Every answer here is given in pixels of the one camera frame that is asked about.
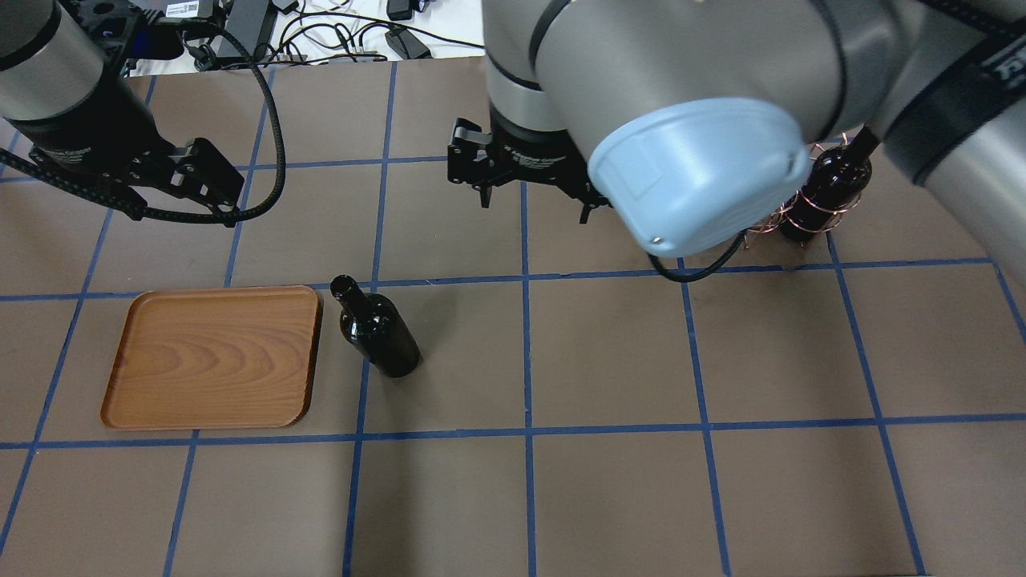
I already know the dark wine bottle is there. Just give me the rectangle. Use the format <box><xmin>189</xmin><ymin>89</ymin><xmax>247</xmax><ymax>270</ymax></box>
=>
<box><xmin>778</xmin><ymin>127</ymin><xmax>881</xmax><ymax>245</ymax></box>
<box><xmin>329</xmin><ymin>274</ymin><xmax>422</xmax><ymax>377</ymax></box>

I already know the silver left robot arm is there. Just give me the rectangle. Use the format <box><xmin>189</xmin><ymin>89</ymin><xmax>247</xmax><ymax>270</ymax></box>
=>
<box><xmin>1</xmin><ymin>1</ymin><xmax>244</xmax><ymax>226</ymax></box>

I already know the black power adapter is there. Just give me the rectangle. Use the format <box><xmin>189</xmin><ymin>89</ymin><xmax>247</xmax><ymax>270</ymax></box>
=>
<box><xmin>384</xmin><ymin>29</ymin><xmax>433</xmax><ymax>61</ymax></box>

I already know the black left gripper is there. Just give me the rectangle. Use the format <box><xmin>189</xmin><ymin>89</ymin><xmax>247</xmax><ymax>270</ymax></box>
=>
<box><xmin>29</xmin><ymin>136</ymin><xmax>244</xmax><ymax>220</ymax></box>

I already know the copper wire wine basket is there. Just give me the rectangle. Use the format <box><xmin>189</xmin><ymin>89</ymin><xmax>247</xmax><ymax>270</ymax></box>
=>
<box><xmin>741</xmin><ymin>140</ymin><xmax>870</xmax><ymax>251</ymax></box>

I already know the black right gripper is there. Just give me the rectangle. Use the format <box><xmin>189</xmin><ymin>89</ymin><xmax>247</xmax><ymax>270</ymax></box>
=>
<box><xmin>446</xmin><ymin>118</ymin><xmax>611</xmax><ymax>225</ymax></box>

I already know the wooden tray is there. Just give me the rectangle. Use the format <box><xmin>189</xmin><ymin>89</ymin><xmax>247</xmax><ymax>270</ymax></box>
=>
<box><xmin>98</xmin><ymin>285</ymin><xmax>322</xmax><ymax>431</ymax></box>

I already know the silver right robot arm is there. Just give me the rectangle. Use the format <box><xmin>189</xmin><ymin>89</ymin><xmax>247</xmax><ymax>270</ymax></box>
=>
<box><xmin>447</xmin><ymin>1</ymin><xmax>1024</xmax><ymax>280</ymax></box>

